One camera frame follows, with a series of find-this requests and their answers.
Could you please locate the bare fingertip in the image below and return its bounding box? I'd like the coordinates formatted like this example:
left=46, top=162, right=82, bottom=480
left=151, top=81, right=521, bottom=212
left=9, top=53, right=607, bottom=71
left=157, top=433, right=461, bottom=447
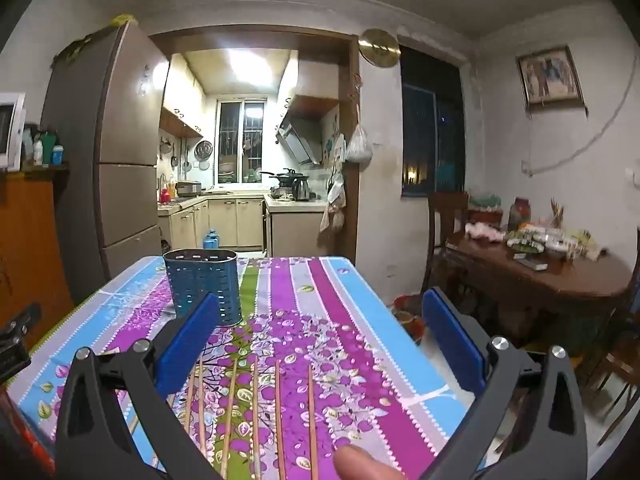
left=333, top=445, right=406, bottom=480

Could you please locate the bamboo chopstick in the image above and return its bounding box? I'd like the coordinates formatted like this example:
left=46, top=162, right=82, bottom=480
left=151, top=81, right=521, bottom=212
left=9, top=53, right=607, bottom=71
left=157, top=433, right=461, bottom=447
left=252, top=358, right=262, bottom=480
left=183, top=366, right=195, bottom=434
left=274, top=360, right=288, bottom=480
left=198, top=355, right=207, bottom=458
left=220, top=358, right=239, bottom=479
left=308, top=365, right=319, bottom=480

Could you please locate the orange wooden cabinet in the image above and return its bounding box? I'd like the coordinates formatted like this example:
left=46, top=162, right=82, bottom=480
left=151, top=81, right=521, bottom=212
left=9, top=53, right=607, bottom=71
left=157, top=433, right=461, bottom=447
left=0, top=170, right=74, bottom=349

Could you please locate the blue perforated utensil holder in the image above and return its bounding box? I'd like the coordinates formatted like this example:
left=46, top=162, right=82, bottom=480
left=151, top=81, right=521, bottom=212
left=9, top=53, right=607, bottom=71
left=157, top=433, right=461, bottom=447
left=163, top=248, right=243, bottom=326

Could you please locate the round dark wooden table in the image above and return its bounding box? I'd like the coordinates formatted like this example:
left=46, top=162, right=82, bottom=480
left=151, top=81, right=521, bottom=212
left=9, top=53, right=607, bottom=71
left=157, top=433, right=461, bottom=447
left=442, top=233, right=632, bottom=356

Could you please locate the floral purple blue tablecloth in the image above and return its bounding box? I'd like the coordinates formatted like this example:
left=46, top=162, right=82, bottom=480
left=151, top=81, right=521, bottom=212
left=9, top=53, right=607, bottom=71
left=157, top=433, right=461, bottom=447
left=9, top=257, right=466, bottom=479

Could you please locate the blue water bottle on floor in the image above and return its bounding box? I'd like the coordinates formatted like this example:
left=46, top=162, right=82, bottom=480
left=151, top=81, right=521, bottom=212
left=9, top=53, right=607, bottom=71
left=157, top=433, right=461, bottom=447
left=203, top=229, right=219, bottom=249

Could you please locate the dark wooden chair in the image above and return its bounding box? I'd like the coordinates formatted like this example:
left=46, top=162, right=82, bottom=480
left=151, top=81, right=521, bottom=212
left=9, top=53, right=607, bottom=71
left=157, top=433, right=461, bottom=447
left=421, top=192, right=469, bottom=292

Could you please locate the red lidded glass jar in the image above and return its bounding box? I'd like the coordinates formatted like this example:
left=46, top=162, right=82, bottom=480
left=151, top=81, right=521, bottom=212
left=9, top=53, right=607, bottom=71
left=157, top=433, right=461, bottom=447
left=508, top=197, right=530, bottom=231

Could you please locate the small white blue bottle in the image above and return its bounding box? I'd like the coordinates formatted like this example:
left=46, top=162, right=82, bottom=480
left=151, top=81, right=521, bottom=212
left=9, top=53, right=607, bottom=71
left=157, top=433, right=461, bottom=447
left=51, top=145, right=64, bottom=166

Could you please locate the hanging white plastic bag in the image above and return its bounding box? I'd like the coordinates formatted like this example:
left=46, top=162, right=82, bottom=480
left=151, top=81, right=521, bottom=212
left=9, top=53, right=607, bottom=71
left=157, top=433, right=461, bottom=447
left=345, top=105, right=373, bottom=165

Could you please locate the steel electric kettle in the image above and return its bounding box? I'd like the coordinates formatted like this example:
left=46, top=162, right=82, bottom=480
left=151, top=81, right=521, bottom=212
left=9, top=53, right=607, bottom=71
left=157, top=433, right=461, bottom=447
left=292, top=176, right=310, bottom=202

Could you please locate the green bottle on cabinet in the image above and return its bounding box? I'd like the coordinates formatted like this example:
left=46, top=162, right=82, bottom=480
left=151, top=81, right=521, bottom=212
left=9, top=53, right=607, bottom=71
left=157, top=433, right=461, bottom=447
left=40, top=130, right=58, bottom=165

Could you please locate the white microwave oven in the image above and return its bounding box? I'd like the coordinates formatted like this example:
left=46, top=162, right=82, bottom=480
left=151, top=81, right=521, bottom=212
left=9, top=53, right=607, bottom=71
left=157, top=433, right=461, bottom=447
left=0, top=92, right=26, bottom=172

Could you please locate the dark window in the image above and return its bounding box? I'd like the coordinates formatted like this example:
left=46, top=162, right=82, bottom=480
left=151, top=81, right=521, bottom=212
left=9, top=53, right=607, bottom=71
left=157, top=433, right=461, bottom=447
left=400, top=47, right=465, bottom=198

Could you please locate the steel range hood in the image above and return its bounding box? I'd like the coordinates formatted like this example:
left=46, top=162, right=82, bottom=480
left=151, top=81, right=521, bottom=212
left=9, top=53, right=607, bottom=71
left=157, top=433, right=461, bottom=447
left=277, top=113, right=322, bottom=166

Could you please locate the silver brown refrigerator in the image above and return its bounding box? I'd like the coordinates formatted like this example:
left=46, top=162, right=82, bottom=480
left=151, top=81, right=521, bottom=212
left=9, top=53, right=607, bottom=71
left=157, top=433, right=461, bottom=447
left=40, top=23, right=168, bottom=304

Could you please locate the framed wall picture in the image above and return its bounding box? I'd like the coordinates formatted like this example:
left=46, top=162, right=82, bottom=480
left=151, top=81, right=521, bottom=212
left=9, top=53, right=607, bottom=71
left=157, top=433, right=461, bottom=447
left=516, top=46, right=586, bottom=113

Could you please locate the gold round wall clock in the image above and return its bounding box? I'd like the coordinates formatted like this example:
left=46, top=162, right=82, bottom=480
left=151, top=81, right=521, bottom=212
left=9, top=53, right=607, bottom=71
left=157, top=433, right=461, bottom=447
left=358, top=28, right=401, bottom=68

